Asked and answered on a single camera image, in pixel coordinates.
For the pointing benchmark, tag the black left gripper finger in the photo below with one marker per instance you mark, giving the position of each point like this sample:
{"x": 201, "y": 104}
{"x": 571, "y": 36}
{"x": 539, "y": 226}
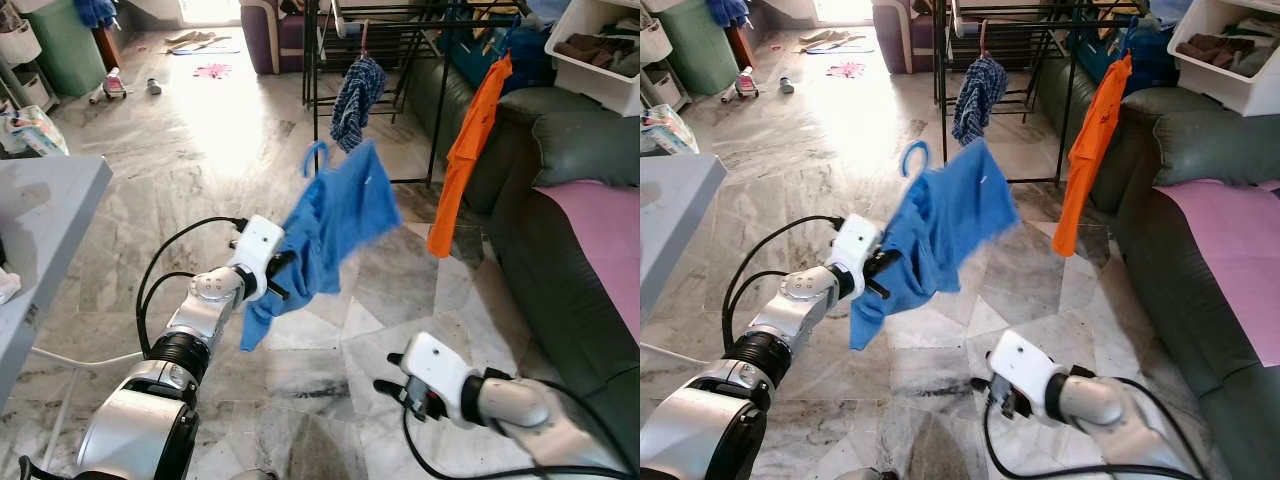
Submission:
{"x": 888, "y": 258}
{"x": 881, "y": 290}
{"x": 280, "y": 292}
{"x": 285, "y": 257}

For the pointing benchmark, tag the blue plastic hanger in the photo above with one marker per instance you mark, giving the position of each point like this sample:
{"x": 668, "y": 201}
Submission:
{"x": 306, "y": 158}
{"x": 1128, "y": 42}
{"x": 505, "y": 45}
{"x": 904, "y": 158}

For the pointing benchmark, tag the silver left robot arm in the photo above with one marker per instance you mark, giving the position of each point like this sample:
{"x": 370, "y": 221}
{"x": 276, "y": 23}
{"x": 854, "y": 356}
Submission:
{"x": 140, "y": 430}
{"x": 700, "y": 440}

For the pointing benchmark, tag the pink plastic hanger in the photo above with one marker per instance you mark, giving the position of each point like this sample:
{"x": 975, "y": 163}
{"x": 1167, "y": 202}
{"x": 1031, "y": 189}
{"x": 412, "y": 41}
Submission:
{"x": 364, "y": 45}
{"x": 985, "y": 42}

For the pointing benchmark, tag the black metal drying rack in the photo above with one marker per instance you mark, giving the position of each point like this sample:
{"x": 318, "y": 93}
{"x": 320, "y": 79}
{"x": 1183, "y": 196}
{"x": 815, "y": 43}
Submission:
{"x": 940, "y": 90}
{"x": 318, "y": 90}

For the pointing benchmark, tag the blue checked garment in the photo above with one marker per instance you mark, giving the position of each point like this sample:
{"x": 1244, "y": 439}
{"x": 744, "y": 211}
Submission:
{"x": 978, "y": 100}
{"x": 355, "y": 100}

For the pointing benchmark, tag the pink cloth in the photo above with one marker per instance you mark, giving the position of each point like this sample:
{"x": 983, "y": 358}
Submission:
{"x": 846, "y": 69}
{"x": 212, "y": 71}

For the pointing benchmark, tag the light blue folding table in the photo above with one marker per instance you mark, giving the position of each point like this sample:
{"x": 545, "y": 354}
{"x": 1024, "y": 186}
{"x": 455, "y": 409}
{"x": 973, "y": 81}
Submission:
{"x": 50, "y": 200}
{"x": 675, "y": 200}

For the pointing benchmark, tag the blue flat mat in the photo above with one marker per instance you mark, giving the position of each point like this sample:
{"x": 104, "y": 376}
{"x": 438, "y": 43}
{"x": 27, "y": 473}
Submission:
{"x": 850, "y": 48}
{"x": 215, "y": 49}

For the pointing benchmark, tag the purple armchair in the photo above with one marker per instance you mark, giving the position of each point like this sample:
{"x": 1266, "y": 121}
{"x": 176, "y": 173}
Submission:
{"x": 262, "y": 40}
{"x": 895, "y": 40}

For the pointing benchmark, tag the orange garment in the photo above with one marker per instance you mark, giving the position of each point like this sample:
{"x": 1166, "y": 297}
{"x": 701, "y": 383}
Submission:
{"x": 470, "y": 140}
{"x": 1090, "y": 140}

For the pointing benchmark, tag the pink toy stroller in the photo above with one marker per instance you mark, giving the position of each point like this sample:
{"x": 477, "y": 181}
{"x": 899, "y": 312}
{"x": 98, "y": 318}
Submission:
{"x": 114, "y": 85}
{"x": 748, "y": 85}

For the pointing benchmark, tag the beige cloth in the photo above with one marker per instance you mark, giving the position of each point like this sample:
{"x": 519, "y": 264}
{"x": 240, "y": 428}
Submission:
{"x": 195, "y": 38}
{"x": 830, "y": 38}

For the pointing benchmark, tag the pink fabric cover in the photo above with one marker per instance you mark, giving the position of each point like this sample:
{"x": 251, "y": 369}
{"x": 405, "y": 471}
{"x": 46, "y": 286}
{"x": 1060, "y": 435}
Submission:
{"x": 600, "y": 240}
{"x": 1230, "y": 250}

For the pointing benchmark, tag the white printed plastic bag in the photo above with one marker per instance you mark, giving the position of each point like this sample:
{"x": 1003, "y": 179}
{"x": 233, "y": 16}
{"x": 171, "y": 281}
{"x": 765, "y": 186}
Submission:
{"x": 35, "y": 130}
{"x": 665, "y": 130}

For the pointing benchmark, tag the brown wooden stand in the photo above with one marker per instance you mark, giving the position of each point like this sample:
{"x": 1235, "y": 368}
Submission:
{"x": 738, "y": 50}
{"x": 103, "y": 50}

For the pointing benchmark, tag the dark green sofa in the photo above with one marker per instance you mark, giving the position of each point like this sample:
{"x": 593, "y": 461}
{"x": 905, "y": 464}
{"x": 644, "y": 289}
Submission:
{"x": 1200, "y": 150}
{"x": 560, "y": 150}

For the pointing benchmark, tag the blue bag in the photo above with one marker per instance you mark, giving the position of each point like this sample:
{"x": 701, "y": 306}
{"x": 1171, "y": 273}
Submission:
{"x": 475, "y": 55}
{"x": 1150, "y": 60}

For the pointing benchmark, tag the green plastic bin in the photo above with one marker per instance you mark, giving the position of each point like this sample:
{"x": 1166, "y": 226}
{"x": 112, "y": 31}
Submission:
{"x": 65, "y": 50}
{"x": 700, "y": 50}

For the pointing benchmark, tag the blue cloth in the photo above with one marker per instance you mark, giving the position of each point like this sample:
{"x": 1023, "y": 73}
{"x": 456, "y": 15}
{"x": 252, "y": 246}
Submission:
{"x": 728, "y": 12}
{"x": 95, "y": 12}

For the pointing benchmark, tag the white storage rack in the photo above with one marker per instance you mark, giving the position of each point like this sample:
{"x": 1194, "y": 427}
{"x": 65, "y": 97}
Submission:
{"x": 655, "y": 42}
{"x": 18, "y": 42}

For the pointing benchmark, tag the white storage box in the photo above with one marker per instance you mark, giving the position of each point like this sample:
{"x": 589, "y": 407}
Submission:
{"x": 1215, "y": 90}
{"x": 590, "y": 85}

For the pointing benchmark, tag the brown folded clothes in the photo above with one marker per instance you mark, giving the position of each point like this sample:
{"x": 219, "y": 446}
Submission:
{"x": 1200, "y": 48}
{"x": 590, "y": 48}

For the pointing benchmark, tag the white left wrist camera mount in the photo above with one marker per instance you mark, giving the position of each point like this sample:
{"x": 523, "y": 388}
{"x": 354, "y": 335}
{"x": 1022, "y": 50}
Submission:
{"x": 858, "y": 243}
{"x": 258, "y": 245}

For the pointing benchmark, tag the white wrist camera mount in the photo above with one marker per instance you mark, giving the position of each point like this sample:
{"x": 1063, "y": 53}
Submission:
{"x": 258, "y": 245}
{"x": 1020, "y": 362}
{"x": 858, "y": 243}
{"x": 438, "y": 365}

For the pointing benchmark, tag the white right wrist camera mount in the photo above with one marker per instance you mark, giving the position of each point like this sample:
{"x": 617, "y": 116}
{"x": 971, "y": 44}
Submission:
{"x": 438, "y": 365}
{"x": 1020, "y": 362}

